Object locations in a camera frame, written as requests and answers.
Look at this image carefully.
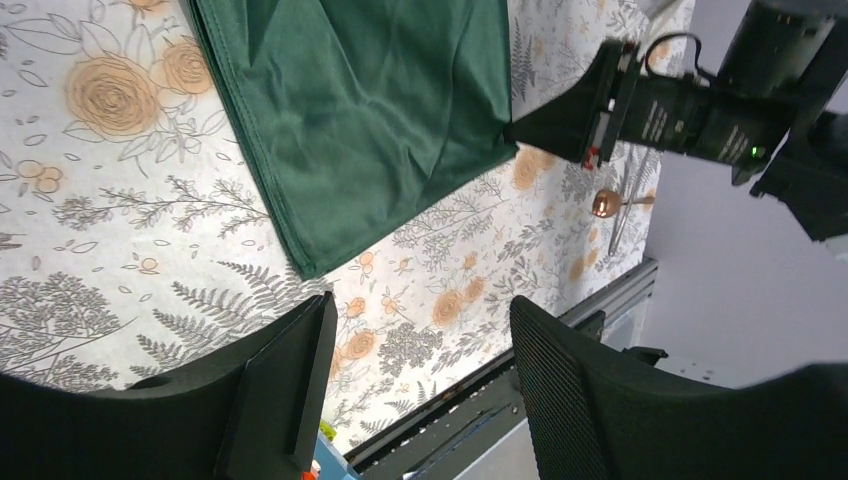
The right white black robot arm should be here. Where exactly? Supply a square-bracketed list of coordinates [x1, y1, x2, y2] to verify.
[505, 1, 847, 242]

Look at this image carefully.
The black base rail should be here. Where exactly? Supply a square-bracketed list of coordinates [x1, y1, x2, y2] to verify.
[345, 257, 659, 479]

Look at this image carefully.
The dark green cloth napkin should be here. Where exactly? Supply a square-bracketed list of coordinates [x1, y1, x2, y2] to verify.
[187, 1, 517, 279]

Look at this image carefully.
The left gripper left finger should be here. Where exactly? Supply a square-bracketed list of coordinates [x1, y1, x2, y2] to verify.
[1, 292, 337, 479]

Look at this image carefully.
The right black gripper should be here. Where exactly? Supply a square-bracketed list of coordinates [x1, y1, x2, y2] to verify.
[506, 40, 795, 169]

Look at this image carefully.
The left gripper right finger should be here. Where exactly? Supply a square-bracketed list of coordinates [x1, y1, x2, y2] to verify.
[510, 296, 847, 479]

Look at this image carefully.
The copper spoon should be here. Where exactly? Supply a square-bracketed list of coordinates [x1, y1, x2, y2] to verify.
[590, 189, 656, 219]

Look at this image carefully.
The floral patterned table mat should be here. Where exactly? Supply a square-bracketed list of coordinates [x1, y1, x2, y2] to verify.
[1, 1, 660, 451]

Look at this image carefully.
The colourful toy brick assembly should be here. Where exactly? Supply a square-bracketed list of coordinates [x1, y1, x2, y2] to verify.
[301, 420, 361, 480]

